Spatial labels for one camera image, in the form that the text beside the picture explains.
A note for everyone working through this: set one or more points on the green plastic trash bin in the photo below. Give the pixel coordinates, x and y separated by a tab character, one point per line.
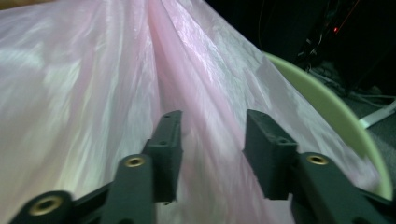
327	105

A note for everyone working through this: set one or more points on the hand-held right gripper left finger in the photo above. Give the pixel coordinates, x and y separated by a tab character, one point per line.
168	161

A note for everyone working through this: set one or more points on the white metal stand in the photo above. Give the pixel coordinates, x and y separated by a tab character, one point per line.
378	115

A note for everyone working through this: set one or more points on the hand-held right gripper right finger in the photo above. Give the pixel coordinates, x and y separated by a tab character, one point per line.
271	155

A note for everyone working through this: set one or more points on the pink plastic trash bag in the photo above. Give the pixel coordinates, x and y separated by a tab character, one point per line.
93	93

